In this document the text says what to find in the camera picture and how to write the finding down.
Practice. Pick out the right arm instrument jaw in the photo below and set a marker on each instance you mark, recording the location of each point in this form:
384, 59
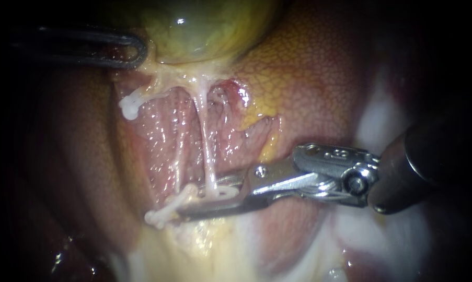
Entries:
233, 180
220, 208

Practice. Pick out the right arm instrument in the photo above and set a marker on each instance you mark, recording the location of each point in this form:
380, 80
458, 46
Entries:
330, 172

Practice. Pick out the left arm instrument jaw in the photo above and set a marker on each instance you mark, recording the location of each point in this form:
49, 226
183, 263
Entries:
143, 51

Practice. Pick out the gallbladder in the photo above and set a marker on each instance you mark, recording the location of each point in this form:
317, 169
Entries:
204, 27

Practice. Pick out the dark right arm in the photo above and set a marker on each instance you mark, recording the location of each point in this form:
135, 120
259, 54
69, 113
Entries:
424, 164

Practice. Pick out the thin tube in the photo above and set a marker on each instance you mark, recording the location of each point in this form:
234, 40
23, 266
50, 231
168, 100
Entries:
206, 141

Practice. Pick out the dark red liver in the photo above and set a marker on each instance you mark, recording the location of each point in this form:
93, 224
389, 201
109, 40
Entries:
322, 86

